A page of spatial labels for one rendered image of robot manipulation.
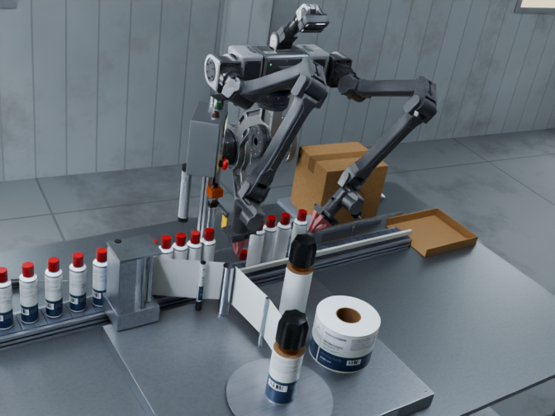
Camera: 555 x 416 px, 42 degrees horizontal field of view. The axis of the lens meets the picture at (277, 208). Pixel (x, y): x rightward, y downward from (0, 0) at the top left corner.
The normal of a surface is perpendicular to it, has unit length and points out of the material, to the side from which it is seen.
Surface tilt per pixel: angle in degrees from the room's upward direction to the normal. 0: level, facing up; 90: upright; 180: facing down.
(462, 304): 0
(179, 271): 90
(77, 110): 90
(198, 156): 90
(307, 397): 0
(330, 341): 90
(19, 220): 0
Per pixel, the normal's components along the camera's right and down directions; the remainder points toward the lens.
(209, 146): -0.05, 0.48
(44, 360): 0.14, -0.87
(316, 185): -0.89, 0.11
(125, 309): 0.52, 0.48
